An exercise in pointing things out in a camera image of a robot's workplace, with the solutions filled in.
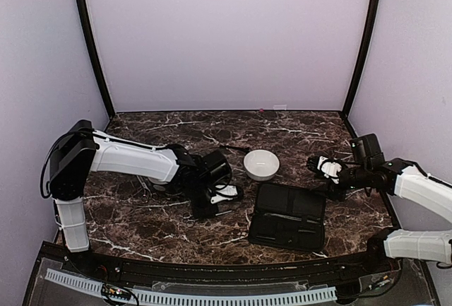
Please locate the white bowl with blue rim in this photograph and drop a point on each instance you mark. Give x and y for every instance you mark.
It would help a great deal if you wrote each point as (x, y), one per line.
(164, 187)

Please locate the black corner post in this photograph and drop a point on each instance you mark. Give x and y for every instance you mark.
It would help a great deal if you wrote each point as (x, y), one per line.
(84, 17)
(364, 46)

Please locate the black front table rail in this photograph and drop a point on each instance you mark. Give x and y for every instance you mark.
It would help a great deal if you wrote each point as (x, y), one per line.
(130, 272)

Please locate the black right corner post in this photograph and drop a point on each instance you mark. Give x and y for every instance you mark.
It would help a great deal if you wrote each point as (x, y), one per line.
(364, 46)

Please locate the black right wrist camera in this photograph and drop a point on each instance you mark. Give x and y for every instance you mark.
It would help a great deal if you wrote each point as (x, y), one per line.
(367, 151)

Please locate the silver thinning scissors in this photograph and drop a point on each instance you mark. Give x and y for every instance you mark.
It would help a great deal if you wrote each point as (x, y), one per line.
(148, 191)

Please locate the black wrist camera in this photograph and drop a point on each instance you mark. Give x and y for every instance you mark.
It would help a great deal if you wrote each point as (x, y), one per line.
(367, 151)
(218, 170)

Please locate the black hair clip far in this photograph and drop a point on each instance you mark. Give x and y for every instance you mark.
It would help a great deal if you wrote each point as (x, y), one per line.
(236, 148)

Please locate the black left corner post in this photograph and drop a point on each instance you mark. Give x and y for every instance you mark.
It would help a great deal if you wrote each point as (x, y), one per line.
(84, 17)

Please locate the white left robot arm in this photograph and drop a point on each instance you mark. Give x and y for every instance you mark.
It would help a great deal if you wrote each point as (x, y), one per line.
(83, 153)

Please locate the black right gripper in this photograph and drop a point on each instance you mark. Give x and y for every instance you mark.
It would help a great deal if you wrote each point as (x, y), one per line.
(332, 191)

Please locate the plain white bowl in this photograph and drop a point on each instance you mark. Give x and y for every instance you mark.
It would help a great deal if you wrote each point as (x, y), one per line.
(261, 165)

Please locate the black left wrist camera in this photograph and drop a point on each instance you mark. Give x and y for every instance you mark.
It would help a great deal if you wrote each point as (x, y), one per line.
(218, 170)

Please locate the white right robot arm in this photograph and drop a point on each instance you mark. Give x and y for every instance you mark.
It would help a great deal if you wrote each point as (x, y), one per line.
(422, 205)

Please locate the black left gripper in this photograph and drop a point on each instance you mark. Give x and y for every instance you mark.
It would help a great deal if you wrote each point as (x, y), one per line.
(200, 213)

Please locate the black zippered tool case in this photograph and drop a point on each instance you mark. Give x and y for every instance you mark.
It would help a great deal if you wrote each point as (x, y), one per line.
(288, 217)

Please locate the white slotted cable duct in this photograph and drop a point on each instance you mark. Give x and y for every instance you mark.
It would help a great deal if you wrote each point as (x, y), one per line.
(191, 294)

